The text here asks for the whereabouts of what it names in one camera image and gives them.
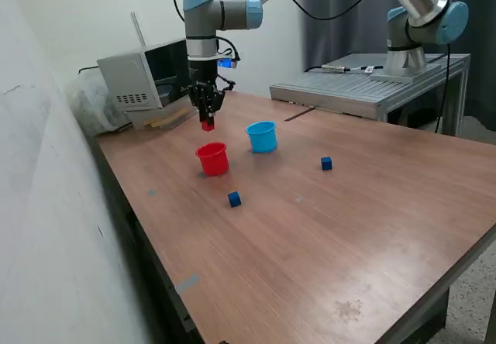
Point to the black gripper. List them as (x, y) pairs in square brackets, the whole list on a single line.
[(203, 84)]

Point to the small red cube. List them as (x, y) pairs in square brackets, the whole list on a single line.
[(208, 127)]

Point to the small blue cube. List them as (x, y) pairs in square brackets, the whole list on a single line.
[(326, 164), (234, 200)]

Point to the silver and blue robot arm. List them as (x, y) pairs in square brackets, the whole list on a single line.
[(201, 14)]

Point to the clear plastic box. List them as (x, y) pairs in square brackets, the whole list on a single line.
[(170, 113)]

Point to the wooden sticks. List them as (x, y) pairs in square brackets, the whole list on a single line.
[(166, 119)]

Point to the red plastic cup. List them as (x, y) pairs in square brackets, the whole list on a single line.
[(213, 164)]

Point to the blue plastic cup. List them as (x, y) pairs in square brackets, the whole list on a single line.
[(263, 140)]

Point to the silver microwave oven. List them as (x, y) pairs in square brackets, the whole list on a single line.
[(128, 73)]

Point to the thin white rod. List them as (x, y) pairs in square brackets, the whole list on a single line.
[(138, 30)]

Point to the clear plastic bag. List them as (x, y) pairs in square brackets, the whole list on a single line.
[(89, 107)]

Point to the silver connector box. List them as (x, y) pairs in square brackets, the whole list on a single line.
[(335, 68)]

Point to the grey metal robot stand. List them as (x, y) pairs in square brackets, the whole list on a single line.
[(348, 88)]

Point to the dark grey curtain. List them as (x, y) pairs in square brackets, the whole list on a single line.
[(341, 42)]

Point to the long grey tape strip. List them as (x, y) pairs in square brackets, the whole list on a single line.
[(188, 284)]

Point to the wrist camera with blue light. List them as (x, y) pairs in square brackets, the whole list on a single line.
[(228, 63)]

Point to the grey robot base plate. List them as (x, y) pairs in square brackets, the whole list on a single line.
[(430, 71)]

